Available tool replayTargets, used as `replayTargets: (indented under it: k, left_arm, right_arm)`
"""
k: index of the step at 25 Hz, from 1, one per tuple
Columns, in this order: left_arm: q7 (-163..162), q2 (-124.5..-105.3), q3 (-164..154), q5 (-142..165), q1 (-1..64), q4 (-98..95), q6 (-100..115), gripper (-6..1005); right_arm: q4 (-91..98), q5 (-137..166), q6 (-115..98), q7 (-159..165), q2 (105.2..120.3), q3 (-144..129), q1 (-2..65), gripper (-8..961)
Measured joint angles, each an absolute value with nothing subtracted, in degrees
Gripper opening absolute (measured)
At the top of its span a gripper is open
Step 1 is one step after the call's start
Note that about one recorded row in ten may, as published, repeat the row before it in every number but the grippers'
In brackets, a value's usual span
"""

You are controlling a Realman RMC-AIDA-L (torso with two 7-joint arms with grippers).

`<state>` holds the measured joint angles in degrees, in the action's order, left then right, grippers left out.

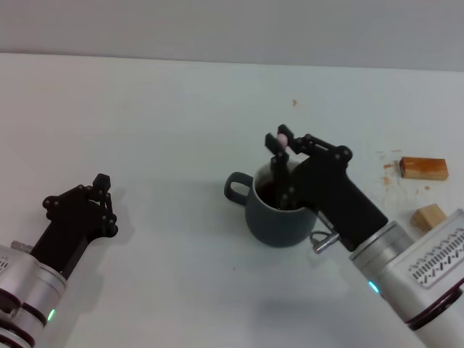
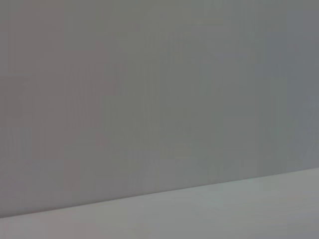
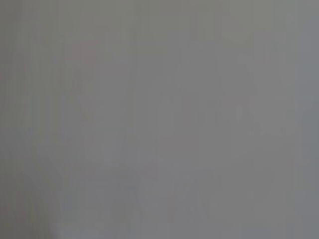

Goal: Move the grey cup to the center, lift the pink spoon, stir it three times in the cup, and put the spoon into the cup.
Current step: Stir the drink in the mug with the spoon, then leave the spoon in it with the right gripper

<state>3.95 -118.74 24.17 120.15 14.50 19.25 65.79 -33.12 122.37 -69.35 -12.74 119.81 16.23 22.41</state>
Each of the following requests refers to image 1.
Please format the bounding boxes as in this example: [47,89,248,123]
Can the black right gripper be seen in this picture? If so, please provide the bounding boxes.
[265,123,389,253]

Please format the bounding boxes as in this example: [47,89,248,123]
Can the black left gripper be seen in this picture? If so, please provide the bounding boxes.
[30,173,119,281]

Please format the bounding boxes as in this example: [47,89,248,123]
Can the grey ceramic cup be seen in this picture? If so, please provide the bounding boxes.
[223,161,320,249]

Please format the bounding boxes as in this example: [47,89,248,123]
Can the dark brown coffee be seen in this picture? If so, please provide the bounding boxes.
[255,179,286,211]

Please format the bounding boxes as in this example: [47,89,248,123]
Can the brown stained wooden block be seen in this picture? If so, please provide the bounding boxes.
[399,156,450,181]

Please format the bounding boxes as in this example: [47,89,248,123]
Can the plain light wooden block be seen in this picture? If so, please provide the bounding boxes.
[410,203,447,231]

